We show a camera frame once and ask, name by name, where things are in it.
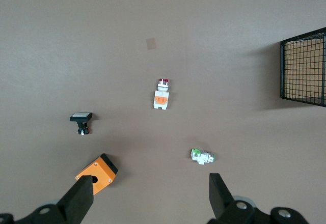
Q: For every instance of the black square white-capped button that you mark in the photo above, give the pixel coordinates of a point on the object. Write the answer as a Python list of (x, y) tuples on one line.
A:
[(81, 117)]

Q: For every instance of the light wooden board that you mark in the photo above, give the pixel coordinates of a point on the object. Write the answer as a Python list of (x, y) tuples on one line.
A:
[(303, 67)]

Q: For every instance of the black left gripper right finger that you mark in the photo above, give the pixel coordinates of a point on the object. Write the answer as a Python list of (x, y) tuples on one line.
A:
[(221, 198)]

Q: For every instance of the green push button switch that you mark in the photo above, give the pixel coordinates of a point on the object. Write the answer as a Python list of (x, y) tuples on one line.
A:
[(202, 156)]

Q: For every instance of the orange button enclosure box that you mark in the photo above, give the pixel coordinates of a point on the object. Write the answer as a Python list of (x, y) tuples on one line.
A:
[(102, 173)]

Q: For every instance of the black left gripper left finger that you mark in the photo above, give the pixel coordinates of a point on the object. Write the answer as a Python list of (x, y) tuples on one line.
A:
[(79, 198)]

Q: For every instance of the red push button switch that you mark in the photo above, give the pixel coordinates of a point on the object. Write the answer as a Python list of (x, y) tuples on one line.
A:
[(161, 99)]

